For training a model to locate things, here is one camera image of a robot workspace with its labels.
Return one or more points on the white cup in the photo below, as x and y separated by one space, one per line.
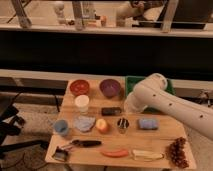
82 103

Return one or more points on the blue plastic cup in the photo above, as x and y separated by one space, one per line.
61 127

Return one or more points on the black office chair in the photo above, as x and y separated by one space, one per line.
8 118

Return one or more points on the purple bowl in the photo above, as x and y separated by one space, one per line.
110 88

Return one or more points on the small metal grater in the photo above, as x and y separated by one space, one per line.
60 155

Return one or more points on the red bowl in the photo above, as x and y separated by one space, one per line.
79 87

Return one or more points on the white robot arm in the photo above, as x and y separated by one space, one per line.
151 92

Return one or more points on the dark red grape bunch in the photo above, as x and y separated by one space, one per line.
175 152

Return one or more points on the blue-grey crumpled cloth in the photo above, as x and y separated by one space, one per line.
84 123

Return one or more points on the orange carrot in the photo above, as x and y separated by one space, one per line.
115 154

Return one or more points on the green plastic tray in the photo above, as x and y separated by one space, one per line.
131 81

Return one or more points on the black rectangular block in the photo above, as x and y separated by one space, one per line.
103 110

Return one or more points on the orange peach fruit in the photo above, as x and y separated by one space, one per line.
102 126

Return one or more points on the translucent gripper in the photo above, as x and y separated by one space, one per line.
125 113

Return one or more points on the blue sponge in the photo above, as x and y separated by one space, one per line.
148 124

